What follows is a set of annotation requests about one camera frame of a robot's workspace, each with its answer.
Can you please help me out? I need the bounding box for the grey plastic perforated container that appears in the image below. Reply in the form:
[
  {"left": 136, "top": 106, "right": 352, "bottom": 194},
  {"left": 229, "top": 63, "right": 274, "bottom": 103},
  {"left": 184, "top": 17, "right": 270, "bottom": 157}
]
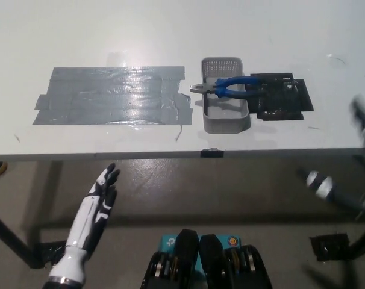
[{"left": 200, "top": 56, "right": 252, "bottom": 134}]

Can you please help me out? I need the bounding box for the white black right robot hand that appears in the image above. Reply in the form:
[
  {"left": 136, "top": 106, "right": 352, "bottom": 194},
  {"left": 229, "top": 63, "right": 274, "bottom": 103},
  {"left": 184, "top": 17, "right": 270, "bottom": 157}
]
[{"left": 296, "top": 93, "right": 365, "bottom": 211}]

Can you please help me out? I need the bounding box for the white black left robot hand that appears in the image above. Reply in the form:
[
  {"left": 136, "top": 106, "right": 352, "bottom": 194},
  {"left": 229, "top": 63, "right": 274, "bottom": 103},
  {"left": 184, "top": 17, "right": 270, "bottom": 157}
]
[{"left": 48, "top": 162, "right": 122, "bottom": 285}]

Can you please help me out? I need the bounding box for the blue handled plier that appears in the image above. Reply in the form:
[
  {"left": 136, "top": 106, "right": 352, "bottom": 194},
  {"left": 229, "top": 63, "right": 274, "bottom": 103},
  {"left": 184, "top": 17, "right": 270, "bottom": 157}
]
[{"left": 189, "top": 76, "right": 266, "bottom": 99}]

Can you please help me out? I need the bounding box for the black teal robot torso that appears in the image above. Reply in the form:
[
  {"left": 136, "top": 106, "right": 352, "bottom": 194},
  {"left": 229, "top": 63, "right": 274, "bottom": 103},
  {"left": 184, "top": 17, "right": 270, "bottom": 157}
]
[{"left": 140, "top": 228, "right": 273, "bottom": 289}]

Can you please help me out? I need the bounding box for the black metal table leg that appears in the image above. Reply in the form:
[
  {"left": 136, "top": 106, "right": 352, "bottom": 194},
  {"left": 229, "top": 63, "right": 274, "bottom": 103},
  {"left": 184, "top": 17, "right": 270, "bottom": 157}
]
[{"left": 0, "top": 207, "right": 40, "bottom": 269}]

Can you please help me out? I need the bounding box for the grey duct tape patch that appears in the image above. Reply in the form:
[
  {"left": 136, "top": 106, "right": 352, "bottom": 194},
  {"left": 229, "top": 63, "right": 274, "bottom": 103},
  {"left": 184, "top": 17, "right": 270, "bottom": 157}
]
[{"left": 31, "top": 66, "right": 194, "bottom": 126}]

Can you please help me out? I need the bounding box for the black tape patch on table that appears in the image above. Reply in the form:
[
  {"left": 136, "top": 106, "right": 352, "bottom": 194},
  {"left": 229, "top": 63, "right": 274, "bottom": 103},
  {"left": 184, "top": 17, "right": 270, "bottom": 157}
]
[{"left": 245, "top": 72, "right": 315, "bottom": 122}]

